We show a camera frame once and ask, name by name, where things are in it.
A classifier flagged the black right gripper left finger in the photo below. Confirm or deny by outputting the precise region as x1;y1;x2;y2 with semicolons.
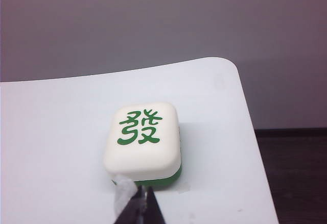
111;173;147;224

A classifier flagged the white green foam mahjong tile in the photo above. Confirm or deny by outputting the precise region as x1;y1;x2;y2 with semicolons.
103;101;183;191

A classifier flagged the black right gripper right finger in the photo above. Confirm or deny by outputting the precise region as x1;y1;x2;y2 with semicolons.
145;185;166;224

